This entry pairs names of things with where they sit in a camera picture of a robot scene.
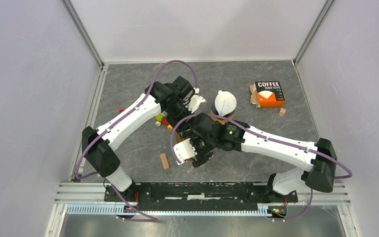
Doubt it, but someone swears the light wooden ring holder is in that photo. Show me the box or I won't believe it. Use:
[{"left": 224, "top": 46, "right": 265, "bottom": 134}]
[{"left": 210, "top": 110, "right": 234, "bottom": 124}]

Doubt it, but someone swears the blue ribbed plastic dripper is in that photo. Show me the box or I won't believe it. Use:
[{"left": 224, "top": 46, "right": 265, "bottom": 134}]
[{"left": 211, "top": 102, "right": 236, "bottom": 115}]

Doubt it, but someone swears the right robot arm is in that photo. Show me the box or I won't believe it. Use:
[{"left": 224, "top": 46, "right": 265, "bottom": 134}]
[{"left": 179, "top": 113, "right": 337, "bottom": 201}]

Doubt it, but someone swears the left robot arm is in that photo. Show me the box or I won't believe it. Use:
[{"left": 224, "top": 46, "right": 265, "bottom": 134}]
[{"left": 82, "top": 77, "right": 206, "bottom": 201}]

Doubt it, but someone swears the orange black coffee filter box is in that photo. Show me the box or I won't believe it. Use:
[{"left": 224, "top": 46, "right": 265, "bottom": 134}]
[{"left": 249, "top": 81, "right": 285, "bottom": 108}]

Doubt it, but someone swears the colourful toy brick car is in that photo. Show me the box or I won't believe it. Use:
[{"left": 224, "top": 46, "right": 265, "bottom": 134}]
[{"left": 154, "top": 113, "right": 173, "bottom": 130}]

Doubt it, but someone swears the small wooden block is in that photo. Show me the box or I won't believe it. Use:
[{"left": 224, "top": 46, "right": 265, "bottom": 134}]
[{"left": 160, "top": 153, "right": 170, "bottom": 170}]

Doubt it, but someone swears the small wooden cube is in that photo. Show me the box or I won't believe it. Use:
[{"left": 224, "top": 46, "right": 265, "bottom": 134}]
[{"left": 278, "top": 108, "right": 286, "bottom": 116}]

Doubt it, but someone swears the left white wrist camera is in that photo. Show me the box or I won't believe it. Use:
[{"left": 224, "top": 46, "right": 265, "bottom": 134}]
[{"left": 186, "top": 87, "right": 206, "bottom": 114}]

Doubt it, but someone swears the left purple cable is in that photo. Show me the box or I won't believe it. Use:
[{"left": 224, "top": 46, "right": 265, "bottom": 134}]
[{"left": 74, "top": 60, "right": 199, "bottom": 181}]

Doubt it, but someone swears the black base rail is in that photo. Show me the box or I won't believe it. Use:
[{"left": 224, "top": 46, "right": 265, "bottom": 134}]
[{"left": 122, "top": 182, "right": 298, "bottom": 211}]

